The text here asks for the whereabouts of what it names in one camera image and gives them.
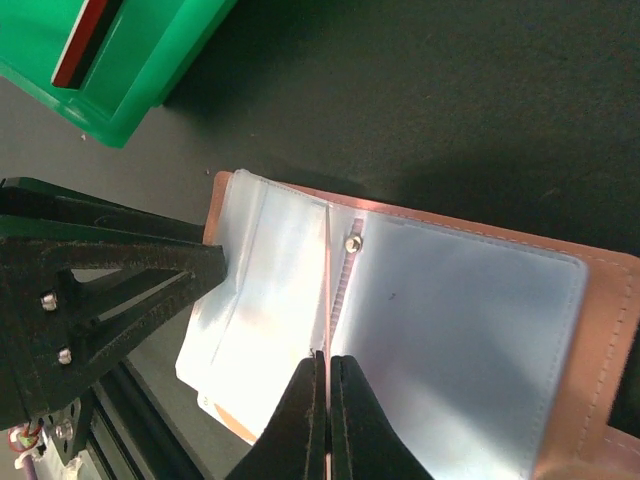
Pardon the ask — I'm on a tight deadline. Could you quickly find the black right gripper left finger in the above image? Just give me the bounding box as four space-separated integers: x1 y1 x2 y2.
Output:
227 351 327 480

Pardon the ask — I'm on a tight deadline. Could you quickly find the left green plastic bin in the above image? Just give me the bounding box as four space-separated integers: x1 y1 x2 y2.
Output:
1 1 235 147

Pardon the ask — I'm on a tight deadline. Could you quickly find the red white card stack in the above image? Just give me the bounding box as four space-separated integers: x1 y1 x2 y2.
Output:
51 0 123 90

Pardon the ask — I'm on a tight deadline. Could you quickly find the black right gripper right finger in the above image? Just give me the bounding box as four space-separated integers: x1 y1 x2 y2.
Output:
329 356 432 480

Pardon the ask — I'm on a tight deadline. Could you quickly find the tan leather card holder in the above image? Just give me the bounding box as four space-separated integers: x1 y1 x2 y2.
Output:
176 170 639 479

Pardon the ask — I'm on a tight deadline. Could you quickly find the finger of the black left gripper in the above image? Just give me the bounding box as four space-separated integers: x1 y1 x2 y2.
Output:
1 177 227 428

